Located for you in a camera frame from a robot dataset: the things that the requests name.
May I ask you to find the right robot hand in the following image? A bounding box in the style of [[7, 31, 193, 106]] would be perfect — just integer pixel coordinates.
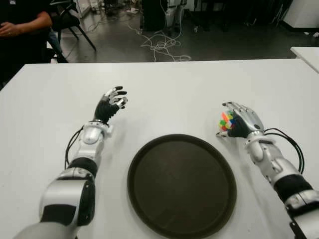
[[215, 101, 265, 139]]

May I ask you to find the dark brown round plate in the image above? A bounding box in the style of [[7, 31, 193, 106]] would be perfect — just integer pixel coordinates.
[[127, 133, 237, 239]]

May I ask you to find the black chair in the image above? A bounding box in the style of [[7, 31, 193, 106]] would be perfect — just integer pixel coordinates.
[[47, 0, 97, 63]]

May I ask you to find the black wheeled stand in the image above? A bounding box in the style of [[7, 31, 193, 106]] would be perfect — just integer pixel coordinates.
[[188, 0, 232, 32]]

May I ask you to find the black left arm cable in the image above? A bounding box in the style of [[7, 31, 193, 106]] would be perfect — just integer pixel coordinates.
[[65, 125, 85, 169]]

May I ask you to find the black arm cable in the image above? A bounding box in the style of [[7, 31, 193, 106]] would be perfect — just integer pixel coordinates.
[[65, 125, 85, 169], [264, 128, 305, 175]]

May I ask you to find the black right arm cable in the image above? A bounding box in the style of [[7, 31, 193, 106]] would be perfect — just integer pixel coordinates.
[[264, 128, 305, 175]]

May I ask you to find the white pillar black base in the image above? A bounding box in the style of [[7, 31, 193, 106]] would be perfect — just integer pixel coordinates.
[[283, 0, 319, 32]]

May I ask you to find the white side table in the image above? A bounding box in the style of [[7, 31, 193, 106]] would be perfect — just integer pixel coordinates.
[[290, 46, 319, 74]]

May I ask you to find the seated person black shirt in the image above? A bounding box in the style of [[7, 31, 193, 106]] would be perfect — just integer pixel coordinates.
[[0, 0, 63, 85]]

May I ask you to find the colourful Rubik's cube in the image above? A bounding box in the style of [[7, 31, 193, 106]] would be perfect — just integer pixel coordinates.
[[218, 111, 237, 132]]

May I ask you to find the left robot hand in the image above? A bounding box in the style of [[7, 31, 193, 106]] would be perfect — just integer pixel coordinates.
[[94, 86, 129, 125]]

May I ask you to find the tangled white floor cable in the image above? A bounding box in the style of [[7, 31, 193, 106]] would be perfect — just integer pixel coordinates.
[[127, 19, 192, 62]]

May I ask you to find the glass display cabinet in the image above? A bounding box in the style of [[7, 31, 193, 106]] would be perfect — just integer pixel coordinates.
[[74, 0, 105, 18]]

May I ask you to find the black cabinet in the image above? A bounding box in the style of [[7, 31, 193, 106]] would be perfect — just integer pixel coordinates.
[[141, 0, 168, 32]]

